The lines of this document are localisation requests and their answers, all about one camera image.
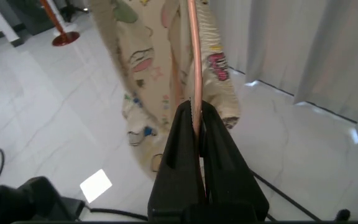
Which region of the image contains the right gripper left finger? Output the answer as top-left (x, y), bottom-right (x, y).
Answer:
top-left (147, 99), bottom-right (208, 222)

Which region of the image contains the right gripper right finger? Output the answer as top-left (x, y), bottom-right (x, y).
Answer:
top-left (201, 101), bottom-right (270, 222)

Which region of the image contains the cream printed garment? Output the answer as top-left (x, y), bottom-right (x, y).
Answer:
top-left (88, 0), bottom-right (241, 182)

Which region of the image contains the pink clothes hanger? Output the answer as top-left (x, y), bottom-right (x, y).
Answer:
top-left (169, 0), bottom-right (205, 139)

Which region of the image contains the red pole stand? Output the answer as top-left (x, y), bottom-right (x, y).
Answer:
top-left (39, 0), bottom-right (81, 47)

